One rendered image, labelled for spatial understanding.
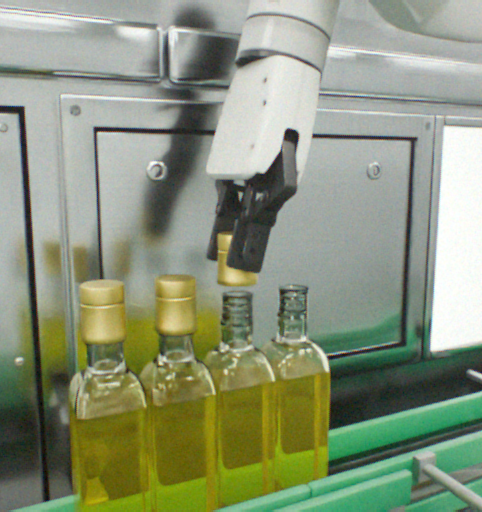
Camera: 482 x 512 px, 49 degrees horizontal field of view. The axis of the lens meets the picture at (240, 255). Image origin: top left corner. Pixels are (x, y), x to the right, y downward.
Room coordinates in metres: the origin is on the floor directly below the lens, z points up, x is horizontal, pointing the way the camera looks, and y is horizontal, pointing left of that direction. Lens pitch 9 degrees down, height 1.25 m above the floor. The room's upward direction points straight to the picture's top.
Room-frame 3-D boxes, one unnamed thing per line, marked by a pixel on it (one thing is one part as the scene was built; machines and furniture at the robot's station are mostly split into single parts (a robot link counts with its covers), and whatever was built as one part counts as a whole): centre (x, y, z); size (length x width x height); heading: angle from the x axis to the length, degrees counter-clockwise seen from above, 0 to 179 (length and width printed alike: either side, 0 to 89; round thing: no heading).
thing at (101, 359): (0.40, 0.11, 1.12); 0.03 x 0.03 x 0.05
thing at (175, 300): (0.43, 0.05, 1.14); 0.04 x 0.04 x 0.04
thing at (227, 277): (0.45, 0.00, 1.17); 0.04 x 0.04 x 0.04
